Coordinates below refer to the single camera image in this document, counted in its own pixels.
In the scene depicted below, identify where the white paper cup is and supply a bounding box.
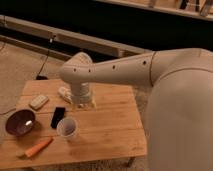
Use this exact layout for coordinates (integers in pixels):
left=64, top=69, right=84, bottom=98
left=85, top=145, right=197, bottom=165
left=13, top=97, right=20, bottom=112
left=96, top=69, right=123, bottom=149
left=56, top=117, right=77, bottom=141

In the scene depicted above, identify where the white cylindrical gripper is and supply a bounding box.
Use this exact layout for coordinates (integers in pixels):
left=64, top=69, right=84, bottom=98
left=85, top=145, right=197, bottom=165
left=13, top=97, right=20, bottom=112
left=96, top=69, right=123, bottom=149
left=70, top=83, right=96, bottom=110

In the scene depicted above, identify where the white tube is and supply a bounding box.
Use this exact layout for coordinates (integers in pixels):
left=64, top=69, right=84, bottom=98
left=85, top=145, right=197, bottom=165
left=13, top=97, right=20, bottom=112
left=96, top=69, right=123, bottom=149
left=58, top=87, right=71, bottom=103

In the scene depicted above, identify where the black smartphone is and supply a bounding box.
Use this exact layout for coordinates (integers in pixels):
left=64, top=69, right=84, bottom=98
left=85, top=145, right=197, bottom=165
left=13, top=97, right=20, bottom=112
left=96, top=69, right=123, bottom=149
left=51, top=107, right=65, bottom=129

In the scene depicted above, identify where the wooden table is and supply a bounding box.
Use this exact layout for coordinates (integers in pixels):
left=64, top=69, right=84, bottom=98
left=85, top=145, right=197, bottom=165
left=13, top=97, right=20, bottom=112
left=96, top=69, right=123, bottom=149
left=0, top=79, right=147, bottom=169

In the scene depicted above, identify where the white remote control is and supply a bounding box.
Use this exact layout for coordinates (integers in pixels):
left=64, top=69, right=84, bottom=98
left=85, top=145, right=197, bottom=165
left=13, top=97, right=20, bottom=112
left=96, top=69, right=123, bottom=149
left=29, top=94, right=49, bottom=110

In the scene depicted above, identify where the black cable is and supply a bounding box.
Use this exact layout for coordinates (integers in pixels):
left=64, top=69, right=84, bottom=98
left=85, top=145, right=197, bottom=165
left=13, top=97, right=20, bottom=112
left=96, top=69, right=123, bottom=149
left=35, top=34, right=57, bottom=81

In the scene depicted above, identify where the orange carrot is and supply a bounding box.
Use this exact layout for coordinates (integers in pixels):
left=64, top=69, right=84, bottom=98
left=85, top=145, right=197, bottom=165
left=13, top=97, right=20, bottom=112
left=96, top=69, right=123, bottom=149
left=18, top=137, right=53, bottom=158

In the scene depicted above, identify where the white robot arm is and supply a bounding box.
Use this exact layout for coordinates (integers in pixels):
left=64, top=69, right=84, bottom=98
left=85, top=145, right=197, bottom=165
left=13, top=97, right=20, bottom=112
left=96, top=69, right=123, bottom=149
left=60, top=48, right=213, bottom=171

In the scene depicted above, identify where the dark red ceramic bowl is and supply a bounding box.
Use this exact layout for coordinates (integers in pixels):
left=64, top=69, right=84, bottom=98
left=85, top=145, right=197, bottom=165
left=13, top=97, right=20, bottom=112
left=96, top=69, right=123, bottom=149
left=5, top=109, right=35, bottom=136

